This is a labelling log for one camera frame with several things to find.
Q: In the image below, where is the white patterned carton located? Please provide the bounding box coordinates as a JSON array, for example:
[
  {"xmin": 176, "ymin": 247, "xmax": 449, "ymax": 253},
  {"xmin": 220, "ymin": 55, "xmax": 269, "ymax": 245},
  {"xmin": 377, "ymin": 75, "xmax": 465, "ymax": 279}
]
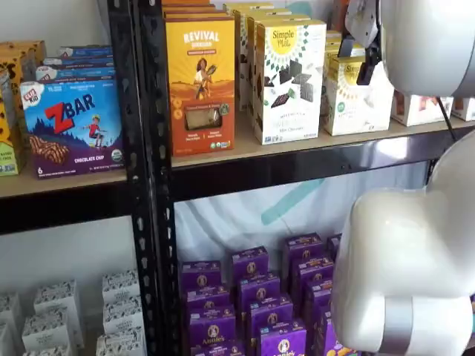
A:
[
  {"xmin": 102, "ymin": 295, "xmax": 144, "ymax": 333},
  {"xmin": 22, "ymin": 344, "xmax": 71, "ymax": 356},
  {"xmin": 102, "ymin": 269, "xmax": 140, "ymax": 303},
  {"xmin": 0, "ymin": 292, "xmax": 22, "ymax": 327},
  {"xmin": 96, "ymin": 328, "xmax": 145, "ymax": 356},
  {"xmin": 22, "ymin": 309, "xmax": 71, "ymax": 352},
  {"xmin": 33, "ymin": 280, "xmax": 79, "ymax": 323},
  {"xmin": 0, "ymin": 322, "xmax": 16, "ymax": 356}
]

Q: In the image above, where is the tall Simple Mills mint box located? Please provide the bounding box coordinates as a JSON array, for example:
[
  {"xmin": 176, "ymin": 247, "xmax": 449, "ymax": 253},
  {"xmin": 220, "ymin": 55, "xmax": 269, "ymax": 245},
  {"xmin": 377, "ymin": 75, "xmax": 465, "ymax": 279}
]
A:
[
  {"xmin": 232, "ymin": 7, "xmax": 293, "ymax": 112},
  {"xmin": 246, "ymin": 13, "xmax": 312, "ymax": 112},
  {"xmin": 253, "ymin": 19, "xmax": 327, "ymax": 146},
  {"xmin": 222, "ymin": 1, "xmax": 275, "ymax": 10}
]

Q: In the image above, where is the wooden shelf board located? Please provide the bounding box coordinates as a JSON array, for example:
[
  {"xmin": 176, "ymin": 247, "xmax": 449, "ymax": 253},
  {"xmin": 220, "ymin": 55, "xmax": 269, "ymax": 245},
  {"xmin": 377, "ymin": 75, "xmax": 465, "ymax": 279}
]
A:
[
  {"xmin": 171, "ymin": 109, "xmax": 475, "ymax": 168},
  {"xmin": 0, "ymin": 168, "xmax": 128, "ymax": 198}
]

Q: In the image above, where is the yellow chocolate chip cookie box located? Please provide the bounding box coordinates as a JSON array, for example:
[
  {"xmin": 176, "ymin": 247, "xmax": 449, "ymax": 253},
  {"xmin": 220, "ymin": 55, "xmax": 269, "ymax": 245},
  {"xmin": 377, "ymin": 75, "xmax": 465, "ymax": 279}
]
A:
[
  {"xmin": 0, "ymin": 50, "xmax": 29, "ymax": 112},
  {"xmin": 0, "ymin": 40, "xmax": 48, "ymax": 81},
  {"xmin": 0, "ymin": 94, "xmax": 26, "ymax": 177}
]

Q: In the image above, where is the blue purple ZBar box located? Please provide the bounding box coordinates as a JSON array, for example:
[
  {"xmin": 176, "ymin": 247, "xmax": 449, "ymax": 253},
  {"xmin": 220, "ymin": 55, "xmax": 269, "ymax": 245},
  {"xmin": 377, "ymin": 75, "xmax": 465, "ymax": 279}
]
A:
[
  {"xmin": 42, "ymin": 55, "xmax": 115, "ymax": 68},
  {"xmin": 20, "ymin": 76, "xmax": 125, "ymax": 179},
  {"xmin": 58, "ymin": 44, "xmax": 114, "ymax": 59},
  {"xmin": 35, "ymin": 65, "xmax": 116, "ymax": 83}
]

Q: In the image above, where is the purple Annie's bunny box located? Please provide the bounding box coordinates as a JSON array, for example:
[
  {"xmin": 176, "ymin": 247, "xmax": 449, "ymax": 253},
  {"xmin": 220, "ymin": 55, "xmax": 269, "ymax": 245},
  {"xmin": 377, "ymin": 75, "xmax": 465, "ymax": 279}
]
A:
[
  {"xmin": 257, "ymin": 320, "xmax": 308, "ymax": 356},
  {"xmin": 303, "ymin": 280, "xmax": 335, "ymax": 316},
  {"xmin": 184, "ymin": 284, "xmax": 231, "ymax": 316},
  {"xmin": 313, "ymin": 307, "xmax": 357, "ymax": 356},
  {"xmin": 237, "ymin": 273, "xmax": 282, "ymax": 309},
  {"xmin": 290, "ymin": 255, "xmax": 335, "ymax": 286},
  {"xmin": 247, "ymin": 294, "xmax": 294, "ymax": 334},
  {"xmin": 190, "ymin": 339, "xmax": 246, "ymax": 356},
  {"xmin": 232, "ymin": 246, "xmax": 270, "ymax": 283},
  {"xmin": 284, "ymin": 232, "xmax": 324, "ymax": 263},
  {"xmin": 326, "ymin": 233, "xmax": 343, "ymax": 260},
  {"xmin": 188, "ymin": 306, "xmax": 237, "ymax": 348},
  {"xmin": 180, "ymin": 260, "xmax": 223, "ymax": 294}
]

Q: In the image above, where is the white box with cracker picture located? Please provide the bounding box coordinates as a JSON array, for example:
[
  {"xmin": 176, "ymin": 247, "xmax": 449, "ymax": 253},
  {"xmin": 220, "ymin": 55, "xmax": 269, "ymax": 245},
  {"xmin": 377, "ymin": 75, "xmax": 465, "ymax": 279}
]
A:
[
  {"xmin": 390, "ymin": 88, "xmax": 454, "ymax": 128},
  {"xmin": 451, "ymin": 96, "xmax": 475, "ymax": 122}
]

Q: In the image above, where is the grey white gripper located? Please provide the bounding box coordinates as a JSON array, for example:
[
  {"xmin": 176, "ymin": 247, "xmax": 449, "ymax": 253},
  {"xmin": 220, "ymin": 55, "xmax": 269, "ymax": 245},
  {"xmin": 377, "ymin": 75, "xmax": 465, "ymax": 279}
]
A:
[{"xmin": 337, "ymin": 0, "xmax": 383, "ymax": 85}]

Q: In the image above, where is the orange Revival cracker box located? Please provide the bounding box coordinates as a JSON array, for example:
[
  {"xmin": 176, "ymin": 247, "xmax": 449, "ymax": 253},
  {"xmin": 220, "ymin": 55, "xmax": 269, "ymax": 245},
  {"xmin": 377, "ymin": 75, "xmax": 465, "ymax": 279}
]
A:
[
  {"xmin": 165, "ymin": 17, "xmax": 237, "ymax": 157},
  {"xmin": 162, "ymin": 0, "xmax": 212, "ymax": 12},
  {"xmin": 163, "ymin": 10, "xmax": 229, "ymax": 20}
]

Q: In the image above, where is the thin black cable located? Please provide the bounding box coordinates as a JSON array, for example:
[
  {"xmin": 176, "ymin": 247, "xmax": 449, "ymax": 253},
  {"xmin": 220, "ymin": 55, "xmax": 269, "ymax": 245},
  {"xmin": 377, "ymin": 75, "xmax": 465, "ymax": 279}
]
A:
[{"xmin": 436, "ymin": 95, "xmax": 458, "ymax": 142}]

